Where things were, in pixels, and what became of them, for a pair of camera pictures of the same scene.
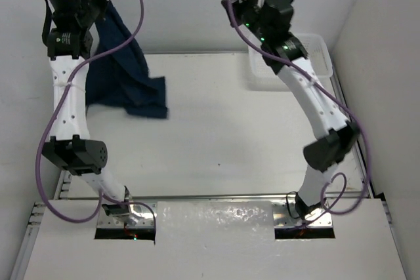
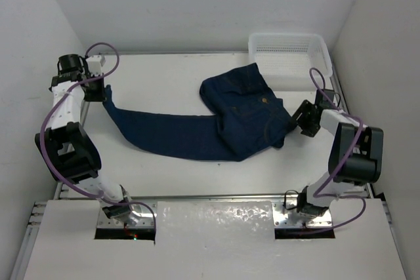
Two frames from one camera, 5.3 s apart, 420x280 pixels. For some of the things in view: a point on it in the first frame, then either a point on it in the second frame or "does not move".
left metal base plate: (141, 216) does not move
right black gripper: (237, 4) -> (298, 118)
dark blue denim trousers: (121, 79) -> (246, 115)
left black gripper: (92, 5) -> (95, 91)
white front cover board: (216, 240) does not move
